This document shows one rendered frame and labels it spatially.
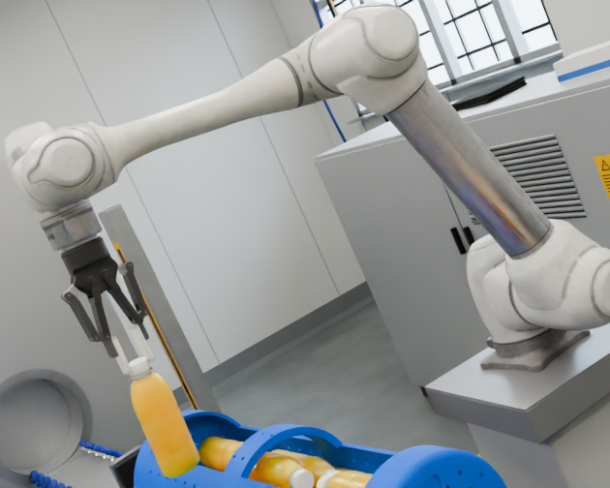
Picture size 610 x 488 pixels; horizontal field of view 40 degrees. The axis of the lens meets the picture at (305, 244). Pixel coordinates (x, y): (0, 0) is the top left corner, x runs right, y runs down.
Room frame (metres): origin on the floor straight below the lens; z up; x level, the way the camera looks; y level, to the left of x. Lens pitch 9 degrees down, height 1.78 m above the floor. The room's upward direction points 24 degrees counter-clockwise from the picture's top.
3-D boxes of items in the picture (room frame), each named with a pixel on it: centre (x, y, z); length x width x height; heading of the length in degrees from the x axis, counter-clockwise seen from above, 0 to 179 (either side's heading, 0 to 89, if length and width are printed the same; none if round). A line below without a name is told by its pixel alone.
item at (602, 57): (2.79, -1.12, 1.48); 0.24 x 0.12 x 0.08; 30
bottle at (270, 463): (1.50, 0.23, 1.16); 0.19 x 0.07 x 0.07; 33
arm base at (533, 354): (1.77, -0.35, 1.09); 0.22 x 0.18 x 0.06; 29
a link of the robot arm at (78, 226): (1.44, 0.35, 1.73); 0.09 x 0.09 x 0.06
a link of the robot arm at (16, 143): (1.43, 0.34, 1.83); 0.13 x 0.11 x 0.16; 22
